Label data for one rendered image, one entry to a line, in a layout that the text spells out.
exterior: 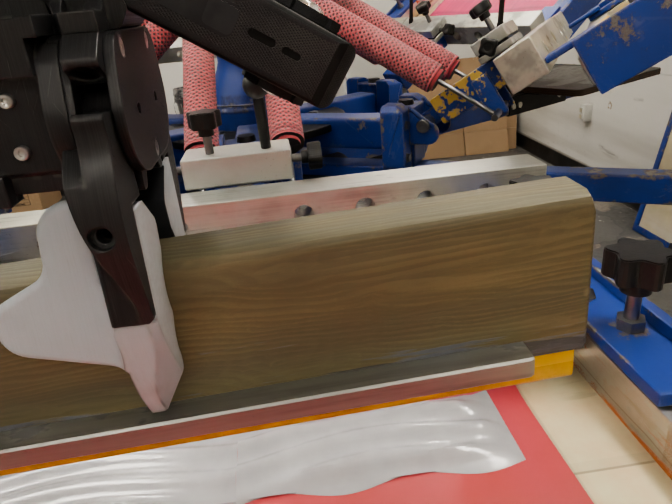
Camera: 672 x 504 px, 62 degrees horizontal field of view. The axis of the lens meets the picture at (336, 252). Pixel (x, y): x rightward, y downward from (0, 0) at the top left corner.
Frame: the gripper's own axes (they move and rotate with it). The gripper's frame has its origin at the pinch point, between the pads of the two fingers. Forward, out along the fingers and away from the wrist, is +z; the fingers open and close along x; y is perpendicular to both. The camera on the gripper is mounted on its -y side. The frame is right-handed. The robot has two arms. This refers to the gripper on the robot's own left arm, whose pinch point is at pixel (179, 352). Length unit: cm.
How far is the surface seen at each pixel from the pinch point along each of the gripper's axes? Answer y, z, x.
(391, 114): -25, 5, -76
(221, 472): 0.6, 12.7, -5.7
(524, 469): -17.8, 13.4, -3.1
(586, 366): -25.6, 12.2, -10.4
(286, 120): -7, 1, -60
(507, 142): -186, 101, -410
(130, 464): 6.8, 13.1, -8.0
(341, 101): -20, 7, -107
